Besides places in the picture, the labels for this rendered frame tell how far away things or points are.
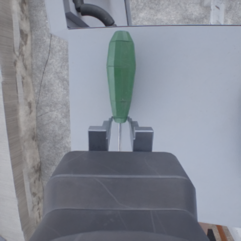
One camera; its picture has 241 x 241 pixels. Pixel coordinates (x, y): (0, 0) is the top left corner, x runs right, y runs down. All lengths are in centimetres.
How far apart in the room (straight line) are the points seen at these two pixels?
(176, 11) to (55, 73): 113
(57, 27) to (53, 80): 152
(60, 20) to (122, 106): 11
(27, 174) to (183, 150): 181
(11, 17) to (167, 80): 168
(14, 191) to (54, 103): 90
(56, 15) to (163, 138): 17
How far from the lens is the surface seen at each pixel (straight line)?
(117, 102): 15
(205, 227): 114
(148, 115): 17
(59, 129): 176
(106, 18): 25
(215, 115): 18
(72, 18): 26
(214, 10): 129
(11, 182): 188
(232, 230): 93
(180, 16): 151
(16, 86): 172
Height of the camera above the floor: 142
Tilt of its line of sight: 72 degrees down
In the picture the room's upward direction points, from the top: 134 degrees counter-clockwise
